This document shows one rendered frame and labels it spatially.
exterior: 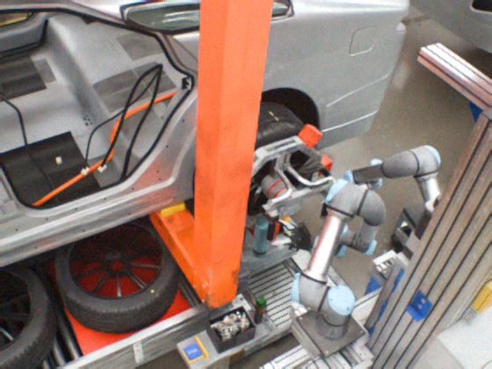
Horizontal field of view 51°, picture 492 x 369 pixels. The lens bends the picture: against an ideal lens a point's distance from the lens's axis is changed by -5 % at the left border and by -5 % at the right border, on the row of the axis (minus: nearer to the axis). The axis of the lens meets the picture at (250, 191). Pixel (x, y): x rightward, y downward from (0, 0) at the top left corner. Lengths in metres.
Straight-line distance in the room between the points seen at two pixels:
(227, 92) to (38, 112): 1.66
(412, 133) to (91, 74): 2.79
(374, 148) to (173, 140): 2.36
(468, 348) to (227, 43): 1.31
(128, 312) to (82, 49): 1.67
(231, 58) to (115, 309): 1.52
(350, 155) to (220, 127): 2.68
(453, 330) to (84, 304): 1.72
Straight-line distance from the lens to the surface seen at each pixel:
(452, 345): 2.02
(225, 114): 1.80
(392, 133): 4.77
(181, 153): 2.62
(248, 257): 3.28
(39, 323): 2.79
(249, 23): 1.65
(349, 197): 2.18
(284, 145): 2.68
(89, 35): 3.66
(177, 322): 2.83
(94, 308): 2.78
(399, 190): 4.26
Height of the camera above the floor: 2.84
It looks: 46 degrees down
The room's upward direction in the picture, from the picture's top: 7 degrees clockwise
